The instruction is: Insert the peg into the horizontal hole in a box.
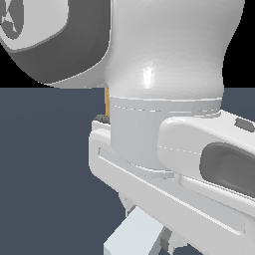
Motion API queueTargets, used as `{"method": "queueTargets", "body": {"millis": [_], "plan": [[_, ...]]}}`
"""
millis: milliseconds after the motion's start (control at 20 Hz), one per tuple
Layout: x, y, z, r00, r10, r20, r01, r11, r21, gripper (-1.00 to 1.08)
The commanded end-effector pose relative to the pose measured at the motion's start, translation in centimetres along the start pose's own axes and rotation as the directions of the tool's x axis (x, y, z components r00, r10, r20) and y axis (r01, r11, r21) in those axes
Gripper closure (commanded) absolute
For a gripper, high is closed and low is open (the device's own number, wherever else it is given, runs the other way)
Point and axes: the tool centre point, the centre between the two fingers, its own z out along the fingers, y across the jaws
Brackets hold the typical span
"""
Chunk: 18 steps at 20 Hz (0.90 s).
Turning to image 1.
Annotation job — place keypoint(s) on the orange wooden box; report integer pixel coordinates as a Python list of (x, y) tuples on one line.
[(107, 101)]

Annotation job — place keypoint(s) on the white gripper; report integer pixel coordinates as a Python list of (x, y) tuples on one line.
[(186, 202)]

